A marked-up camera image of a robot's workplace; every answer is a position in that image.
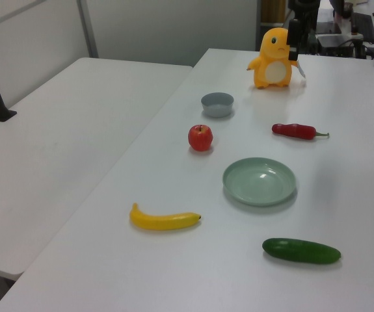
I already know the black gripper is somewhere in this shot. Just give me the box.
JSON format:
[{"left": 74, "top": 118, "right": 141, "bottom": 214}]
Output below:
[{"left": 286, "top": 0, "right": 321, "bottom": 62}]

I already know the white side table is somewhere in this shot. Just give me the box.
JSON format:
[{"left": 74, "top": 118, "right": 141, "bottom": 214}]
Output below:
[{"left": 0, "top": 57, "right": 194, "bottom": 282}]

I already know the red apple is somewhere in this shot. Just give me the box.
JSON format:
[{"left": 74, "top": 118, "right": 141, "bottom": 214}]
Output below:
[{"left": 187, "top": 124, "right": 214, "bottom": 153}]

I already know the black electronics box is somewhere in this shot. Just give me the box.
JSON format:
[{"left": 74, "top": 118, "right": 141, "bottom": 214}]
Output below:
[{"left": 316, "top": 32, "right": 365, "bottom": 59}]

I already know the white paper tag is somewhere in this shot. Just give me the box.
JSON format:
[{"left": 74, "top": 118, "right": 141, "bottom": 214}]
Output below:
[{"left": 295, "top": 59, "right": 307, "bottom": 87}]

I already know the orange plush toy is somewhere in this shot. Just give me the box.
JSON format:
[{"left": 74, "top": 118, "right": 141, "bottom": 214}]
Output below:
[{"left": 246, "top": 27, "right": 302, "bottom": 90}]

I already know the green cucumber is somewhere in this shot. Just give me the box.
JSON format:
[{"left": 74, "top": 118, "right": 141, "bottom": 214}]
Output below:
[{"left": 261, "top": 237, "right": 342, "bottom": 265}]

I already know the red chili pepper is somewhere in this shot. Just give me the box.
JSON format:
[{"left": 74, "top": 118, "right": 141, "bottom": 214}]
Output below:
[{"left": 271, "top": 123, "right": 330, "bottom": 142}]

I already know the gold cabinet panel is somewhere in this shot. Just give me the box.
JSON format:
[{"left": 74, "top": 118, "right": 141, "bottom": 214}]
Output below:
[{"left": 260, "top": 0, "right": 287, "bottom": 24}]

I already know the grey small bowl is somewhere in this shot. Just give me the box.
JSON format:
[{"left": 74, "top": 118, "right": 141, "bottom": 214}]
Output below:
[{"left": 200, "top": 92, "right": 235, "bottom": 118}]

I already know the pale green plate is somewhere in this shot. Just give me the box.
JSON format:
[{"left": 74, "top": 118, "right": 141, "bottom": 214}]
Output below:
[{"left": 222, "top": 157, "right": 299, "bottom": 207}]

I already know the yellow banana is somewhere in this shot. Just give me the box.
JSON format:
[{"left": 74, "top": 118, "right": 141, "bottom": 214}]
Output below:
[{"left": 129, "top": 202, "right": 202, "bottom": 232}]

